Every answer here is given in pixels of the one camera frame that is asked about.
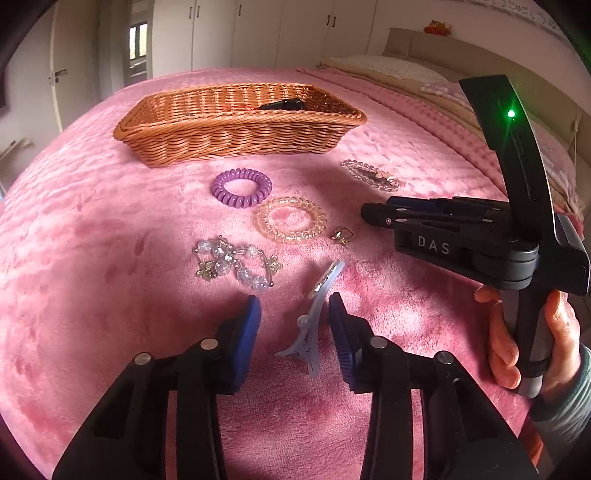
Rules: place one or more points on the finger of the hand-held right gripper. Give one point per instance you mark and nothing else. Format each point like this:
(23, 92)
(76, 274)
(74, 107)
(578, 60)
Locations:
(383, 214)
(475, 207)

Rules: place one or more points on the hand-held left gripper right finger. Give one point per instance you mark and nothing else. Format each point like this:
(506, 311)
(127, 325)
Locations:
(344, 341)

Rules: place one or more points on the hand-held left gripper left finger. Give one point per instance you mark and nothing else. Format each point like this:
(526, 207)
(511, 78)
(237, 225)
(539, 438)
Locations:
(244, 341)

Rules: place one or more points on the translucent hair clip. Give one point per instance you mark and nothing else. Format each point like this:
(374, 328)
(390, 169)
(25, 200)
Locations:
(308, 332)

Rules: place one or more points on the small gold charm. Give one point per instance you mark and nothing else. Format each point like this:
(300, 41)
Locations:
(340, 236)

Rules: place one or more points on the brown wicker basket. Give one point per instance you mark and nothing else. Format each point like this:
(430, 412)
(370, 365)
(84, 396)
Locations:
(221, 134)

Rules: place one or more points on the person's right forearm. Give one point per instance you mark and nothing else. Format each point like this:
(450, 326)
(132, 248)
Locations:
(563, 410)

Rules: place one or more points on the person's right hand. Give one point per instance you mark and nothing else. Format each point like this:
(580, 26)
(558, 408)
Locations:
(502, 341)

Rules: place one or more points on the beige quilt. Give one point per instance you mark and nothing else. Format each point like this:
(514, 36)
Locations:
(461, 110)

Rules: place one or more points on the white dotted pillow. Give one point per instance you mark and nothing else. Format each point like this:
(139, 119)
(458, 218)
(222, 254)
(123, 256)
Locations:
(383, 67)

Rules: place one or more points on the black round object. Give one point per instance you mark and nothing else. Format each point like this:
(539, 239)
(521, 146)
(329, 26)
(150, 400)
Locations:
(284, 105)

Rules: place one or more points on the beige bed headboard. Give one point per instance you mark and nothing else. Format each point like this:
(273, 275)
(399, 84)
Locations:
(443, 50)

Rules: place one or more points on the orange plush toy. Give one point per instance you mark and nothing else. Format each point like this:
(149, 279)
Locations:
(437, 27)

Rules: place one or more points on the white wardrobe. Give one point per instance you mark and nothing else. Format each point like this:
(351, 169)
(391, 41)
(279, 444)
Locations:
(277, 32)

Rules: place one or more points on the window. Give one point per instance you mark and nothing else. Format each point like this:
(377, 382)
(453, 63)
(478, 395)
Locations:
(137, 41)

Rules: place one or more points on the white door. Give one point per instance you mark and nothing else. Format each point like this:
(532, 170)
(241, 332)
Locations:
(74, 60)

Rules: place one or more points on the small wooden wall shelf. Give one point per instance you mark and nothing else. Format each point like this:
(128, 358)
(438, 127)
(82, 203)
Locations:
(14, 148)

